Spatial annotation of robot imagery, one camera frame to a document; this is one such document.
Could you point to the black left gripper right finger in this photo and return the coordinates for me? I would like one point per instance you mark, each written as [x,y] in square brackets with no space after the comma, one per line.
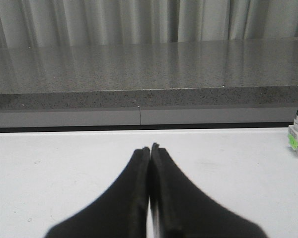
[180,210]

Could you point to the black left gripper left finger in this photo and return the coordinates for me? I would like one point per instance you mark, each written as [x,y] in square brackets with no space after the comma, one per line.
[120,212]

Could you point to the grey curtain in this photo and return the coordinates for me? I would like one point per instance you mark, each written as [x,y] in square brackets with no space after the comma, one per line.
[44,23]

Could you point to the grey stone counter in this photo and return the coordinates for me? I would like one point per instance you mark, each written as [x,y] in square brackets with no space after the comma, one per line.
[149,85]

